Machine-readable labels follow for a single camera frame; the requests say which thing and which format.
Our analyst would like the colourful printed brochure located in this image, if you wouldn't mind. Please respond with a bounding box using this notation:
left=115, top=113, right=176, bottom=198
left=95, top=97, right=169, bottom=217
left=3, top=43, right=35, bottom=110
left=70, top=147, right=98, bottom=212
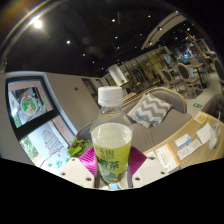
left=144, top=150, right=158, bottom=160

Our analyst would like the white paper napkin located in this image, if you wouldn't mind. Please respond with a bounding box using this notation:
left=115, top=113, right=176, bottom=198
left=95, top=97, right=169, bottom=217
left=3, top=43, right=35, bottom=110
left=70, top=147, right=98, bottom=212
left=195, top=122, right=213, bottom=145

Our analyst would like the grey curved sofa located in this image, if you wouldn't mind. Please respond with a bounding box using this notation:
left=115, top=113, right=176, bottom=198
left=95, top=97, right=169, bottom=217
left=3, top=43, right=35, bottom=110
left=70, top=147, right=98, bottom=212
left=75, top=86, right=194, bottom=153

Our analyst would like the white printed leaflet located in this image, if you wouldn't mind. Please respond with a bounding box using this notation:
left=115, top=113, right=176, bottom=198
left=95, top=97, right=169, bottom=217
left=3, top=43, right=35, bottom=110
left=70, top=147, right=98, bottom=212
left=176, top=138, right=204, bottom=161

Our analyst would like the group of ceiling lights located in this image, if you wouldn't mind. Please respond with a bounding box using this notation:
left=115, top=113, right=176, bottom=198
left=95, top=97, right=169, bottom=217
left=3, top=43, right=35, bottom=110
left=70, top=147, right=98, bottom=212
left=29, top=12, right=188, bottom=58

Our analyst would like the group of dining chairs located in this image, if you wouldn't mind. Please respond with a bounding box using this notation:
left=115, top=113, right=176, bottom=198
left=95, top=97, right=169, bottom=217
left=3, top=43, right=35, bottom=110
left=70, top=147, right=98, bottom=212
left=156, top=55, right=224, bottom=98

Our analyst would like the white orange cardboard box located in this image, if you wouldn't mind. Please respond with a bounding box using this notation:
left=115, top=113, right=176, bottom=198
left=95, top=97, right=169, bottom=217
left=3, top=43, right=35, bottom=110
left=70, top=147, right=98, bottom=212
left=154, top=142, right=182, bottom=174

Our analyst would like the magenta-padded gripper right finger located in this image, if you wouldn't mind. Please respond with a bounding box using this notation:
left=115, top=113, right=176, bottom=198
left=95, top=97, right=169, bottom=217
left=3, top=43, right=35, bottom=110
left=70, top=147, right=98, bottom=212
left=128, top=145, right=170, bottom=189

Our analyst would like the green potted plant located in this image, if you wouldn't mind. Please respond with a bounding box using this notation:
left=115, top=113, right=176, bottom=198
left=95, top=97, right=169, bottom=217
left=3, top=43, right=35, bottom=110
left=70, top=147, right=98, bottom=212
left=67, top=136, right=93, bottom=159

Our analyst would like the blue white leaflet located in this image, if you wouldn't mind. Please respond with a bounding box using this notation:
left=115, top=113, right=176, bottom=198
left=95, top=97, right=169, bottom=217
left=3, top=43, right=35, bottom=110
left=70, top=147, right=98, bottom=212
left=174, top=133, right=193, bottom=150

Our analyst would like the grey white zigzag pillow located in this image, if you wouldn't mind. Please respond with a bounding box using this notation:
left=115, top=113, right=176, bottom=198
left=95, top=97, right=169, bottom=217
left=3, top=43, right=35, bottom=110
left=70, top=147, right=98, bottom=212
left=126, top=92, right=175, bottom=130

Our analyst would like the wooden lattice partition screen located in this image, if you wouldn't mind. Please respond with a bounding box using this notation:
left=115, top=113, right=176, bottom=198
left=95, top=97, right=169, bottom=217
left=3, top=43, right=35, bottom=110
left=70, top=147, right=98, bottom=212
left=117, top=45, right=175, bottom=92

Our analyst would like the green-labelled clear drink bottle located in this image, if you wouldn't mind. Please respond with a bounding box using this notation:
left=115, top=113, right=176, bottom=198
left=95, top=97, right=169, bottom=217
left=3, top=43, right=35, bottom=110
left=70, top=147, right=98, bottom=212
left=89, top=85, right=134, bottom=184

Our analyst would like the colourful wall poster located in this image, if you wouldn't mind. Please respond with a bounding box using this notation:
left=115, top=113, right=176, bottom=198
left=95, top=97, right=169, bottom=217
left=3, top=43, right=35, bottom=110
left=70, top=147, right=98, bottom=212
left=7, top=79, right=52, bottom=127

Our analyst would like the yellow square card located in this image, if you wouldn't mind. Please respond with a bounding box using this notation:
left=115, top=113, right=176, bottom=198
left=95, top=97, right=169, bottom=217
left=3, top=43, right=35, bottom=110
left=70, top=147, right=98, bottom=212
left=192, top=110, right=209, bottom=125

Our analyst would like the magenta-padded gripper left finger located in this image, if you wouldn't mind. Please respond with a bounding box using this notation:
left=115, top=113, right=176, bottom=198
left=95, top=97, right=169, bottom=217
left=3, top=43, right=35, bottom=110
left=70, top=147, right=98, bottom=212
left=58, top=146, right=99, bottom=189

